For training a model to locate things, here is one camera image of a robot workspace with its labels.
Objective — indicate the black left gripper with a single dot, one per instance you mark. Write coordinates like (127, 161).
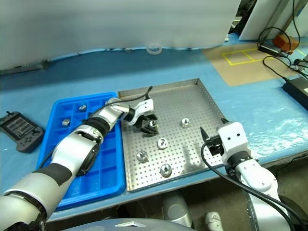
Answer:
(145, 121)

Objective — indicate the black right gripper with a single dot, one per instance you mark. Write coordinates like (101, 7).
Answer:
(215, 145)

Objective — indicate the metal roller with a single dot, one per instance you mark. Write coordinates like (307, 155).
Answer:
(152, 124)
(185, 122)
(165, 170)
(66, 122)
(141, 156)
(162, 143)
(82, 107)

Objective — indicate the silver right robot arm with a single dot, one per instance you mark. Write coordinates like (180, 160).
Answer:
(257, 178)

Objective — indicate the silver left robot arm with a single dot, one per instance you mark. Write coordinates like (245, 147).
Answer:
(72, 149)

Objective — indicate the perforated steel tray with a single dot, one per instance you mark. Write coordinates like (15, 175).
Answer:
(183, 101)

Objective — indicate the blue compartment tray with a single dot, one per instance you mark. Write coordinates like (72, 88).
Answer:
(108, 154)

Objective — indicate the brown cardboard mat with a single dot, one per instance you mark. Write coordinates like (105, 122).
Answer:
(240, 72)

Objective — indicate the grey rounded cylinder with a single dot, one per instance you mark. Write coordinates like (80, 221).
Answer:
(176, 209)

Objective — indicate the large black power adapter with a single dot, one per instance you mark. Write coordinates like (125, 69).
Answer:
(297, 89)

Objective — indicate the white rounded foot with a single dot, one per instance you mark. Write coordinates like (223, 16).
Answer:
(213, 220)

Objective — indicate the small black adapter box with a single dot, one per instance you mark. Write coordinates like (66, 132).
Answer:
(269, 49)

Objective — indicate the orange block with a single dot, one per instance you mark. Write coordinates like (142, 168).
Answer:
(284, 42)

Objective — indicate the grey robot torso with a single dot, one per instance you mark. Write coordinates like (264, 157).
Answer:
(101, 226)

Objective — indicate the black background equipment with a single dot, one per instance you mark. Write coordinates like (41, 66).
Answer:
(241, 16)

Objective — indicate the white backdrop board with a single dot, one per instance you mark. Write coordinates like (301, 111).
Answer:
(96, 24)

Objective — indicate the white upright panel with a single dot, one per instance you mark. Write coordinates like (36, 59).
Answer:
(260, 19)

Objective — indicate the black handheld controller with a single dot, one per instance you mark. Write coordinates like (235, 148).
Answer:
(19, 127)

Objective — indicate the dark grey long bar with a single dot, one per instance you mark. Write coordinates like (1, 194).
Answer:
(24, 66)

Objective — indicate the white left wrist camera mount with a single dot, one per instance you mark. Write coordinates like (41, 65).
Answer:
(145, 106)

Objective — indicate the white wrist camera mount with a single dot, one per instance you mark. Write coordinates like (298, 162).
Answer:
(232, 140)
(145, 106)

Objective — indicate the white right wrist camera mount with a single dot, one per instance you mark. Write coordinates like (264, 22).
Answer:
(232, 140)

